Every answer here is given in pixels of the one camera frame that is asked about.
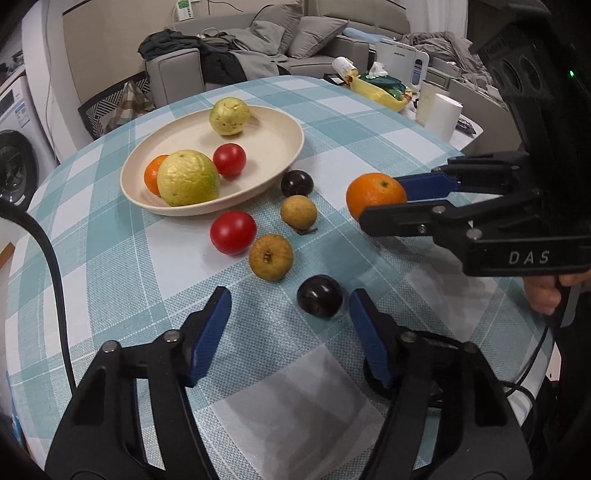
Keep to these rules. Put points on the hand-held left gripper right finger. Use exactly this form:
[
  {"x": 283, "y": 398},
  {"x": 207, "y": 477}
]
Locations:
[{"x": 369, "y": 337}]

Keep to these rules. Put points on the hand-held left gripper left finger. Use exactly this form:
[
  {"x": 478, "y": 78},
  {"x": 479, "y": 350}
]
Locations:
[{"x": 210, "y": 332}]

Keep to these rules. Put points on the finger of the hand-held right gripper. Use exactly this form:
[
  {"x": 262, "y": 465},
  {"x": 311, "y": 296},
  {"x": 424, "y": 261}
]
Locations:
[
  {"x": 401, "y": 221},
  {"x": 425, "y": 184}
]

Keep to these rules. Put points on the orange mandarin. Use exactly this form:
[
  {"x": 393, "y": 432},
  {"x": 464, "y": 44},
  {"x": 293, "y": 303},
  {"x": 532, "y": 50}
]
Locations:
[
  {"x": 153, "y": 177},
  {"x": 374, "y": 191}
]

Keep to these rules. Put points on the dark purple plum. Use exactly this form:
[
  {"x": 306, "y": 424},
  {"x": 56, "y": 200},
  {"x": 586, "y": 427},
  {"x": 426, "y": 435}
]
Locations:
[
  {"x": 298, "y": 182},
  {"x": 320, "y": 295}
]

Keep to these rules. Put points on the brown longan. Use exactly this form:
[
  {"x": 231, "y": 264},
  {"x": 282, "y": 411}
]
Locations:
[
  {"x": 299, "y": 211},
  {"x": 271, "y": 256}
]

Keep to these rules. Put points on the red tomato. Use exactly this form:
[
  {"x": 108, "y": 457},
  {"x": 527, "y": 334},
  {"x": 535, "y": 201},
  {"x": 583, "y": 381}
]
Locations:
[
  {"x": 233, "y": 232},
  {"x": 229, "y": 159}
]

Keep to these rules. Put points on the yellow-green guava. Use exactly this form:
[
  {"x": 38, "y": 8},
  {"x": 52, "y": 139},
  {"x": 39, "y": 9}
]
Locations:
[{"x": 188, "y": 177}]

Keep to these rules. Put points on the cream round plate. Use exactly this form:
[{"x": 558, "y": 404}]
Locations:
[{"x": 258, "y": 152}]

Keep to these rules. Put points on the pale yellow guava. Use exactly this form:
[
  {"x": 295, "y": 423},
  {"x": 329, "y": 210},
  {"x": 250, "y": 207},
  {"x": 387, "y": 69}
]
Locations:
[{"x": 229, "y": 116}]

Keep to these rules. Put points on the person's right hand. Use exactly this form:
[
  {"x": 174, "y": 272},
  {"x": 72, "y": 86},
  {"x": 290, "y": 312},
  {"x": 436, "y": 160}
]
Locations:
[{"x": 542, "y": 295}]

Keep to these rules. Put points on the white paper roll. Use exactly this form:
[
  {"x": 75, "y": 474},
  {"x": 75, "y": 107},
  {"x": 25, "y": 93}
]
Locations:
[{"x": 443, "y": 117}]

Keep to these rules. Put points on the teal checkered tablecloth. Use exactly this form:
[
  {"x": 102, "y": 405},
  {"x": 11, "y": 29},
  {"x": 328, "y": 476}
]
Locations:
[{"x": 138, "y": 258}]

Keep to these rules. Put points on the yellow tray with items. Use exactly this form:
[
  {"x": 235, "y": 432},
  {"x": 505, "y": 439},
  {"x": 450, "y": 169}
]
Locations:
[{"x": 374, "y": 92}]

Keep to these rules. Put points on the white tissue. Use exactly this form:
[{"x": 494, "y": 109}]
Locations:
[{"x": 378, "y": 69}]

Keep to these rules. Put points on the white appliance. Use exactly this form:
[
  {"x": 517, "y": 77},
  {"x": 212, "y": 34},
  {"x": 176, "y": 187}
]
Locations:
[{"x": 401, "y": 55}]

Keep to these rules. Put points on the black phone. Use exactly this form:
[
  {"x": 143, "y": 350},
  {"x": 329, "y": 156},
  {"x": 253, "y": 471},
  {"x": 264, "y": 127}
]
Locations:
[{"x": 333, "y": 79}]

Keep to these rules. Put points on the grey blanket heap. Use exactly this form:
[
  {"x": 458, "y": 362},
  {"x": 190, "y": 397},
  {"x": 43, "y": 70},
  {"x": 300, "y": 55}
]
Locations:
[{"x": 443, "y": 46}]

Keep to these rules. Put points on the snack tube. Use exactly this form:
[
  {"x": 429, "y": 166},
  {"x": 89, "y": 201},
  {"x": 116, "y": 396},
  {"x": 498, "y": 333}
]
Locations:
[{"x": 344, "y": 65}]

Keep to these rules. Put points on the light blue cloth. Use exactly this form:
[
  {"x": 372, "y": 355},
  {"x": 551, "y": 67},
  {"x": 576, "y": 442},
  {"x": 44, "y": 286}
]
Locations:
[{"x": 364, "y": 33}]

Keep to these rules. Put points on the light grey cushion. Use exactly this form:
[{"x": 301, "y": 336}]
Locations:
[{"x": 318, "y": 34}]

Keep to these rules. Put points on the grey garment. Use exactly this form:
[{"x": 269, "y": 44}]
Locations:
[{"x": 258, "y": 62}]

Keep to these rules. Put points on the dark grey cushion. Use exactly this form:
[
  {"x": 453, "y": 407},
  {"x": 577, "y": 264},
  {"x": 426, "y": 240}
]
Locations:
[{"x": 281, "y": 16}]

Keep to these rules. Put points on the dark clothes pile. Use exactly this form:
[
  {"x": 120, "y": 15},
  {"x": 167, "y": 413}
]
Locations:
[{"x": 217, "y": 64}]

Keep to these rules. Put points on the black patterned basket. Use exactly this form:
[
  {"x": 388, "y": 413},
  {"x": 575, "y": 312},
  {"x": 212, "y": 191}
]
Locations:
[{"x": 94, "y": 115}]

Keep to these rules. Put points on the plaid cloth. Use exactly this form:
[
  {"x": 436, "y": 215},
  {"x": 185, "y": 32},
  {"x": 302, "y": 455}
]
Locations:
[{"x": 131, "y": 99}]

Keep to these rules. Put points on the grey sofa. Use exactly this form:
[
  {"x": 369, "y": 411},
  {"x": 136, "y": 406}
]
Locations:
[{"x": 175, "y": 74}]

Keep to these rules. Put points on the white washing machine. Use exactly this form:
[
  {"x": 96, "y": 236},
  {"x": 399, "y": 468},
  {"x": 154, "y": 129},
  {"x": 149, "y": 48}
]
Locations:
[{"x": 18, "y": 115}]

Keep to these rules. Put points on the wall socket with green charger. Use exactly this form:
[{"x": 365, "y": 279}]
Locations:
[{"x": 184, "y": 8}]

